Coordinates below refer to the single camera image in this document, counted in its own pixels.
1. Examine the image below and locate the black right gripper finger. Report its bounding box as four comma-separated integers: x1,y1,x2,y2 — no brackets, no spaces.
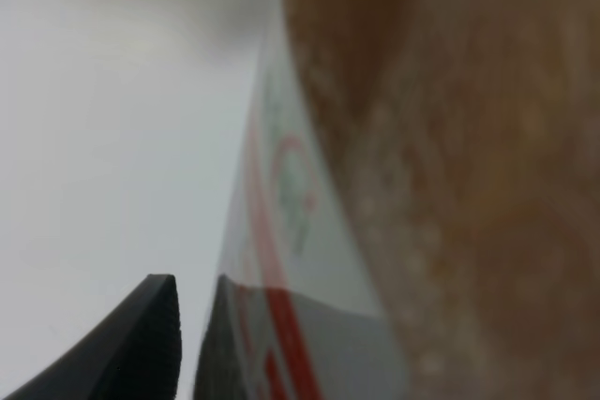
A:
7,274,182,400

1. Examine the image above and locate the clear plastic drink bottle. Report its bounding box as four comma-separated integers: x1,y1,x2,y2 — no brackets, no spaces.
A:
193,0,599,399

